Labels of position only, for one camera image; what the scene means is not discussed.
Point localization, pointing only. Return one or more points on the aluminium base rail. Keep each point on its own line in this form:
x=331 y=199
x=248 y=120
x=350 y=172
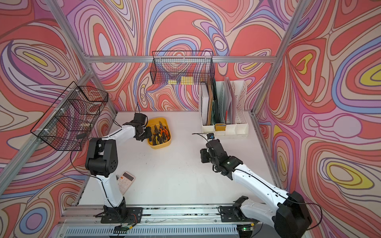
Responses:
x=159 y=221

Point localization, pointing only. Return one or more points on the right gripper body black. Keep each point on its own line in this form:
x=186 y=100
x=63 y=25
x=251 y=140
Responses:
x=214 y=161

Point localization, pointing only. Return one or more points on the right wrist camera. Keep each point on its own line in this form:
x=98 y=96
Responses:
x=210 y=136

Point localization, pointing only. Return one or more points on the orange long nose pliers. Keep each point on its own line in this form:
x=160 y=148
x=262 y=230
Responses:
x=165 y=135

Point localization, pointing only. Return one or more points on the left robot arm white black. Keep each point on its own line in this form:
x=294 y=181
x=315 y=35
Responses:
x=102 y=161

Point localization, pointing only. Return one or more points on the black wire basket wall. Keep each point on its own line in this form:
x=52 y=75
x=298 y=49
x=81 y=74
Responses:
x=69 y=121
x=182 y=67

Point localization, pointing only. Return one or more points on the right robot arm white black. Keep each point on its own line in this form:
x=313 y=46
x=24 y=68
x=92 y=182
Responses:
x=286 y=212

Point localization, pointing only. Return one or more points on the black wire basket left wall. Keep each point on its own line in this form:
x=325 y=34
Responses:
x=69 y=121

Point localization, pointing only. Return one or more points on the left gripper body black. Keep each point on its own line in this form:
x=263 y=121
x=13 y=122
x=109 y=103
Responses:
x=140 y=137

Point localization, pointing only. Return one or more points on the pink white calculator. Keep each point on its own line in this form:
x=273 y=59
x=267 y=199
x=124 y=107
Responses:
x=125 y=180

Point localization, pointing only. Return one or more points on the yellow plastic storage box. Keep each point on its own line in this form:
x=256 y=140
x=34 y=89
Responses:
x=155 y=121

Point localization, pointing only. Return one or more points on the white file organizer rack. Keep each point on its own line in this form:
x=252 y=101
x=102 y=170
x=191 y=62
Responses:
x=224 y=102

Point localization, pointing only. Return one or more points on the black wire basket back wall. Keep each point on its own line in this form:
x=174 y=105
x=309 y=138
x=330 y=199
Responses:
x=182 y=67

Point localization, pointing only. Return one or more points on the yellow tape roll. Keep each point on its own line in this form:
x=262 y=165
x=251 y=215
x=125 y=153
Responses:
x=220 y=127

